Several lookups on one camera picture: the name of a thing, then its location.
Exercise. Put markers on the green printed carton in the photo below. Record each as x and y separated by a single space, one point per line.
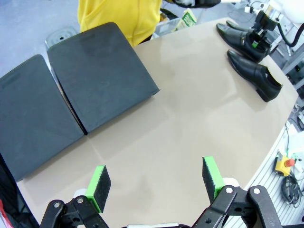
178 25
189 17

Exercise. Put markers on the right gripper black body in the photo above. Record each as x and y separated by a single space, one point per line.
266 21

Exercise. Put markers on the yellow emergency stop button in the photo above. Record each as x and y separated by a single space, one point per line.
281 166

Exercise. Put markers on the person in yellow hoodie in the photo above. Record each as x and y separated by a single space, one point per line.
114 16

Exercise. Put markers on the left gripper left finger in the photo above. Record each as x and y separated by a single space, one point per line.
98 190

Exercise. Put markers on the black leather dress shoe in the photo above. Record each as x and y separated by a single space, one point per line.
237 25
229 33
206 2
249 69

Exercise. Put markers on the grey round floor base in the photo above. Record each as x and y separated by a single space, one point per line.
60 35

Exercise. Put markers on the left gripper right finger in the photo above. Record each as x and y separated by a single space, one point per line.
213 180

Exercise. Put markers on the clear plastic bin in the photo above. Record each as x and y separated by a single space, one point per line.
164 28

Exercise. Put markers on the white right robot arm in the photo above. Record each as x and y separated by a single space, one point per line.
292 9

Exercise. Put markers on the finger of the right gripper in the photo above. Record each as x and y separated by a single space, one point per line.
256 44
265 36

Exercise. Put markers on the aluminium frame rack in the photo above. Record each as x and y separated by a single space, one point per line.
294 69

